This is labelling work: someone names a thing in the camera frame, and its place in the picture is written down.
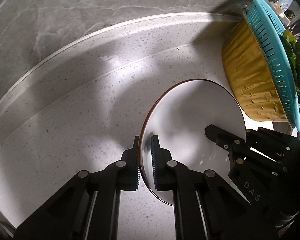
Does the pink floral small bowl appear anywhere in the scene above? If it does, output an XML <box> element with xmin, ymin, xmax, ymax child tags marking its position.
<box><xmin>139</xmin><ymin>79</ymin><xmax>245</xmax><ymax>205</ymax></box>

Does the yellow basin with teal colander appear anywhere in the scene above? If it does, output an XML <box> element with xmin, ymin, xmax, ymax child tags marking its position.
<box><xmin>222</xmin><ymin>0</ymin><xmax>300</xmax><ymax>131</ymax></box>

